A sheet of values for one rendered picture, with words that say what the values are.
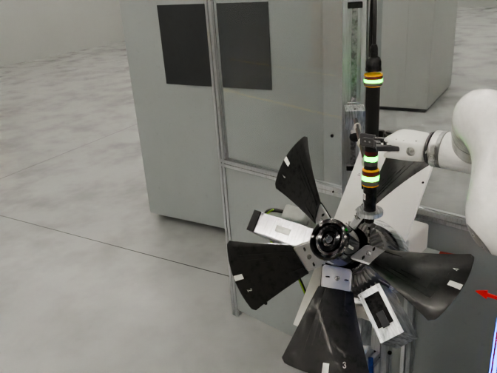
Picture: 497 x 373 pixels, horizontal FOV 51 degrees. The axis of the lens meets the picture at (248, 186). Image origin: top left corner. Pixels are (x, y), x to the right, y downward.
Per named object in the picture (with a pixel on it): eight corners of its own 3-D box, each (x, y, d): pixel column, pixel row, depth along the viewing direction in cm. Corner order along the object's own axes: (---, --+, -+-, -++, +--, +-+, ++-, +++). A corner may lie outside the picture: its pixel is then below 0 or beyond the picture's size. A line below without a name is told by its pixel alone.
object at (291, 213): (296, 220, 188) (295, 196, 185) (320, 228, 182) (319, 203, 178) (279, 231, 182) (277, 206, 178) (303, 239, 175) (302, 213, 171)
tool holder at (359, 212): (354, 205, 143) (354, 171, 140) (380, 204, 143) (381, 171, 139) (356, 219, 135) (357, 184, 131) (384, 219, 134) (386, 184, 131)
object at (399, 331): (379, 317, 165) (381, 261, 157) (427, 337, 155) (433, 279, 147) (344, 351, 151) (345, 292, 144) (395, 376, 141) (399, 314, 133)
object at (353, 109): (344, 123, 199) (344, 102, 195) (362, 123, 198) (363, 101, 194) (345, 132, 189) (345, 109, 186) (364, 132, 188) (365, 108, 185)
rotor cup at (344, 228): (326, 227, 159) (306, 214, 149) (371, 225, 151) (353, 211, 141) (322, 274, 155) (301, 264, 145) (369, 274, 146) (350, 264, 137)
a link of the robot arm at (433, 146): (435, 173, 117) (422, 171, 119) (451, 162, 123) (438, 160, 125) (438, 138, 114) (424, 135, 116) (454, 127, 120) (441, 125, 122)
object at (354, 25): (346, 168, 207) (347, 1, 183) (358, 168, 206) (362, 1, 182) (346, 170, 204) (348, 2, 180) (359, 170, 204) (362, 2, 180)
